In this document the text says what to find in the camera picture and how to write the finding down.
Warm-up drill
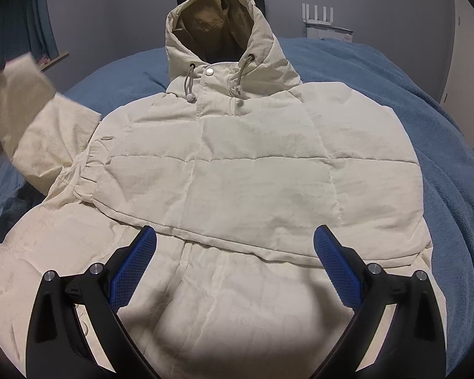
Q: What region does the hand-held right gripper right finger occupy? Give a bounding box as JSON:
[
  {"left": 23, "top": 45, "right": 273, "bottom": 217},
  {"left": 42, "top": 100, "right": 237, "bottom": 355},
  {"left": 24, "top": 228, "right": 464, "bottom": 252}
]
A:
[{"left": 312, "top": 225, "right": 447, "bottom": 379}]

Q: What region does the cream hooded puffer jacket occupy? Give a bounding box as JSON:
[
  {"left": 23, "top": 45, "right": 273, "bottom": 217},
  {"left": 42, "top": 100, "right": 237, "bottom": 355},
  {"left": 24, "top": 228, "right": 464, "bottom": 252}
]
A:
[{"left": 0, "top": 0, "right": 435, "bottom": 379}]

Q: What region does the white router with antennas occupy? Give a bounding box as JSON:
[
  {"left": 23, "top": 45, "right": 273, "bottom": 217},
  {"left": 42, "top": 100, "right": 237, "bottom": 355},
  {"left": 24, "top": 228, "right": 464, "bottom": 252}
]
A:
[{"left": 301, "top": 3, "right": 354, "bottom": 42}]

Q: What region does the blue fleece blanket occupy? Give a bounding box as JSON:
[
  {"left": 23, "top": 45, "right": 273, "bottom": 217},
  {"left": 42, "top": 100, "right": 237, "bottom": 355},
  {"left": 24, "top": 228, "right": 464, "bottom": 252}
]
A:
[{"left": 0, "top": 37, "right": 474, "bottom": 379}]

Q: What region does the blue curtain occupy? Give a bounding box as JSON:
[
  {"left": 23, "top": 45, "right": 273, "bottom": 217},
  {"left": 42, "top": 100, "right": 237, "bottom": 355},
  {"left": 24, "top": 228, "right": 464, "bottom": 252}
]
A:
[{"left": 0, "top": 0, "right": 61, "bottom": 72}]

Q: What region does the white wardrobe door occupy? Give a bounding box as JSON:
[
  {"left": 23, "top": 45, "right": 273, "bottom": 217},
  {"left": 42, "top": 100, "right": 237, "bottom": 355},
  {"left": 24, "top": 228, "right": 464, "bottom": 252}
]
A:
[{"left": 438, "top": 0, "right": 474, "bottom": 154}]

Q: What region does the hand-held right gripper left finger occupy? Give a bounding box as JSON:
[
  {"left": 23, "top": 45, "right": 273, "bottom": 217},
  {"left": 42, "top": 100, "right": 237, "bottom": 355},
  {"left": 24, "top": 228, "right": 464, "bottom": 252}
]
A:
[{"left": 26, "top": 226, "right": 162, "bottom": 379}]

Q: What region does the wooden window sill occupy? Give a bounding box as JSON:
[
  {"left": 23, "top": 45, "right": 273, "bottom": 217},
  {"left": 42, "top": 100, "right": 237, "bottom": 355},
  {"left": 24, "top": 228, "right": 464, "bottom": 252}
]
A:
[{"left": 39, "top": 50, "right": 70, "bottom": 73}]

